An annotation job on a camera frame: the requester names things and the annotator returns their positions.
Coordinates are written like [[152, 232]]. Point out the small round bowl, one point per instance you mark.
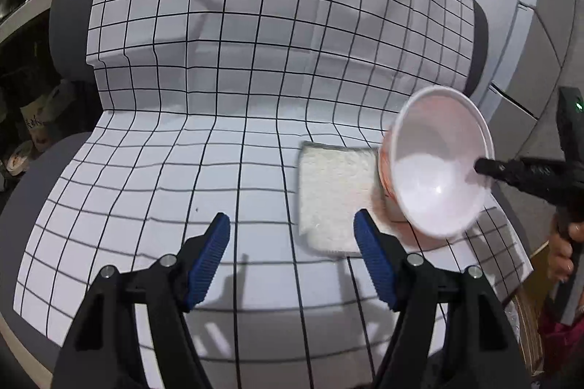
[[19, 158]]

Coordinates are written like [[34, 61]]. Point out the white fluffy towel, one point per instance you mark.
[[333, 197]]

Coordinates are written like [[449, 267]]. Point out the person's pink clothing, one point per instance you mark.
[[563, 348]]

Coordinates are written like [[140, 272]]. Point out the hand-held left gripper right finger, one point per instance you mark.
[[374, 261]]

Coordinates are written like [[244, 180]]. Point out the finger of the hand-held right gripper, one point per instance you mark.
[[511, 174]]

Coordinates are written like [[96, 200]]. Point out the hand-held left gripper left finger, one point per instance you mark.
[[210, 256]]

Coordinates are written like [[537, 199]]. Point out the grey sofa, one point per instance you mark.
[[68, 28]]

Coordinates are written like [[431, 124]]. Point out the white grid-patterned cloth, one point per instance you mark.
[[228, 51]]

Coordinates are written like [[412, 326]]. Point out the person's right hand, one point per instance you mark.
[[559, 254]]

